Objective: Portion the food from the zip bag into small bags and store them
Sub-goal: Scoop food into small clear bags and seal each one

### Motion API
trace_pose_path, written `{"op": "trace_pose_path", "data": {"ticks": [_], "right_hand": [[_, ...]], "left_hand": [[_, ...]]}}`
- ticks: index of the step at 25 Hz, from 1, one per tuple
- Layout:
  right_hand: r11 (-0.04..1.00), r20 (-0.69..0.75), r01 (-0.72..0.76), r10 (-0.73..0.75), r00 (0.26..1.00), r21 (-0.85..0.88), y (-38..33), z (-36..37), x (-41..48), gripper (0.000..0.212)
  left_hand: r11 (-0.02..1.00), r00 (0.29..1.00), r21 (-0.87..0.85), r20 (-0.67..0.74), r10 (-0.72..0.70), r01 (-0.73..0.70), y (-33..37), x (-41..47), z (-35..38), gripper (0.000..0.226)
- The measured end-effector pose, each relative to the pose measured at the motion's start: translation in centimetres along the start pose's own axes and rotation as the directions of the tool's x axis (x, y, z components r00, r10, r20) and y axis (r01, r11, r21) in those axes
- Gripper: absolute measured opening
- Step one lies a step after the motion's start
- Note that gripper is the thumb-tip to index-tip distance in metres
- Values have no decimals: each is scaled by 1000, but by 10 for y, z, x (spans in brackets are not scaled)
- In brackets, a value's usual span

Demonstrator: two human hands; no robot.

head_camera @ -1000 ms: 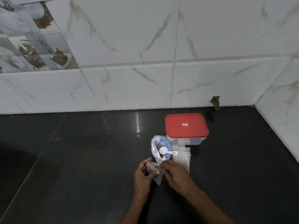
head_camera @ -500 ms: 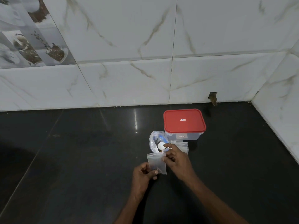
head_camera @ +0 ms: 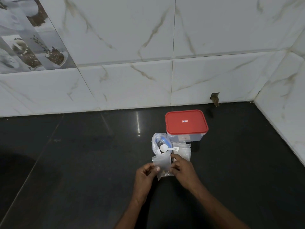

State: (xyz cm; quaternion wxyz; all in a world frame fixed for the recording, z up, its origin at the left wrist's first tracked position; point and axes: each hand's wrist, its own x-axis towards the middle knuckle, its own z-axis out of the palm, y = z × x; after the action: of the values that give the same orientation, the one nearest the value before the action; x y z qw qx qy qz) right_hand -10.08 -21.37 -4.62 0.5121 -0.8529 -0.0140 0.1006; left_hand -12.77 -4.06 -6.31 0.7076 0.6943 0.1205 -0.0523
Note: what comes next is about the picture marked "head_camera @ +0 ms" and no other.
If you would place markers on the coffee print wall tile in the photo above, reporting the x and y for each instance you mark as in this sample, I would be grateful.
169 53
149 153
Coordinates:
28 36

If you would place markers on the person's right forearm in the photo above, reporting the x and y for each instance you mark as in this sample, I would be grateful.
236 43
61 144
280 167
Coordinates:
217 207

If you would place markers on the person's left thumb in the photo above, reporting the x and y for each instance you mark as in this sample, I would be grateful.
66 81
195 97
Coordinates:
154 166

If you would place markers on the clear bag with blue item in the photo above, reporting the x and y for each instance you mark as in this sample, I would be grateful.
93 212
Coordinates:
160 146

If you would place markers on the pile of clear zip bags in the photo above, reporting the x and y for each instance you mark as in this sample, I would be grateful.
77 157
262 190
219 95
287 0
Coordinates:
182 152

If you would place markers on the person's left hand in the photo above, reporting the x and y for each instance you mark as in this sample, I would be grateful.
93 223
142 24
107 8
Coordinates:
143 181

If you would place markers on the person's right hand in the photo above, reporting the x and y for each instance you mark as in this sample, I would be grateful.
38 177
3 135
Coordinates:
186 172

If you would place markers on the red lid plastic container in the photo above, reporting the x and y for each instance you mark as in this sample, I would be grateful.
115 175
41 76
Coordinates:
185 125

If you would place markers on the white plastic measuring scoop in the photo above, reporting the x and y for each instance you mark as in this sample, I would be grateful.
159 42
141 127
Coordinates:
167 148

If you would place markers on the small clear plastic zip bag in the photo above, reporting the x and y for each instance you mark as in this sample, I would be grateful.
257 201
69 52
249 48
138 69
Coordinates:
162 165

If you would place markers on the person's right thumb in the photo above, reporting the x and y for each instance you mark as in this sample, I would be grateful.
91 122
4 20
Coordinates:
175 166

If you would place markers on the person's left forearm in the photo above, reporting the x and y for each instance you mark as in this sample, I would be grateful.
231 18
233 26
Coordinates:
130 215

